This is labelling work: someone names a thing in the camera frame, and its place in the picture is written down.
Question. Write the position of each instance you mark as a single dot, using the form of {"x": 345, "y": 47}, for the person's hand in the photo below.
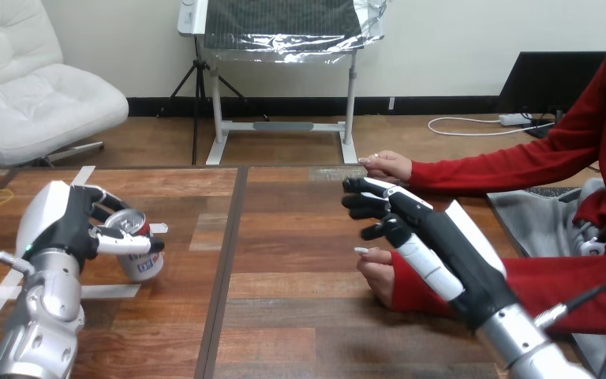
{"x": 389, "y": 165}
{"x": 379, "y": 274}

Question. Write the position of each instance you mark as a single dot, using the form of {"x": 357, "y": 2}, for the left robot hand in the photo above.
{"x": 60, "y": 219}

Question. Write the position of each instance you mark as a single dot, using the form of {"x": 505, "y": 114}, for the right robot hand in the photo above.
{"x": 465, "y": 261}

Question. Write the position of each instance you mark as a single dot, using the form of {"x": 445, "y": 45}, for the red and white drink can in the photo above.
{"x": 143, "y": 264}

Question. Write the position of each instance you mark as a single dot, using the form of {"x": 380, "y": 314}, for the person's forearm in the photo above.
{"x": 501, "y": 167}
{"x": 575, "y": 287}

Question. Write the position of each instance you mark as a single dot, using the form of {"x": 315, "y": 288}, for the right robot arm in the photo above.
{"x": 522, "y": 345}

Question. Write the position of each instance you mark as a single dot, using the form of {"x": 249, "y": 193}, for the white desk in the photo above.
{"x": 282, "y": 126}

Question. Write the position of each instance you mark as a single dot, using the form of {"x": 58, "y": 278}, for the white power strip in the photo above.
{"x": 514, "y": 120}

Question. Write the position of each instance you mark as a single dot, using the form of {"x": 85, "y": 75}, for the white cushioned chair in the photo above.
{"x": 26, "y": 89}

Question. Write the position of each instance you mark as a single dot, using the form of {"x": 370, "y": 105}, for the foil sheet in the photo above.
{"x": 287, "y": 26}

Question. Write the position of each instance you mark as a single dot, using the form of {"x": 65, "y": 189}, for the dark screen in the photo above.
{"x": 548, "y": 78}

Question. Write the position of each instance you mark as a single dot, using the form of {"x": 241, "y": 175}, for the black tripod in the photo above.
{"x": 197, "y": 94}

